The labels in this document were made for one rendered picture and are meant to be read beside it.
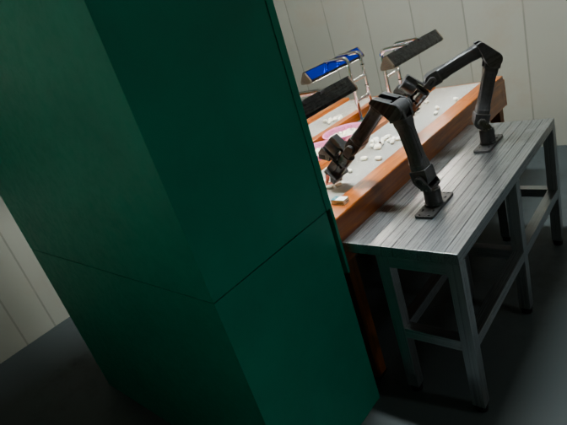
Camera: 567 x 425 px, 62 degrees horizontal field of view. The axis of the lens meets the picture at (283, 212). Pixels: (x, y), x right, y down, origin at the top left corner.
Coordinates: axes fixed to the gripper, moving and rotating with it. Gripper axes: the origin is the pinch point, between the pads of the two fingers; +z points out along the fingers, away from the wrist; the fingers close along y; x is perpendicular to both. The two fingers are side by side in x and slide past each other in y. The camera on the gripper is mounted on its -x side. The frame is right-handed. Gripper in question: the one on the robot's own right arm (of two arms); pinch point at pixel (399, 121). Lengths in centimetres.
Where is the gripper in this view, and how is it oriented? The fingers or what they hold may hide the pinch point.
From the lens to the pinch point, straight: 231.4
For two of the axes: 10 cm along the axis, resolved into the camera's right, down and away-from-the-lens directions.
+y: -6.2, 4.7, -6.2
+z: -3.6, 5.3, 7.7
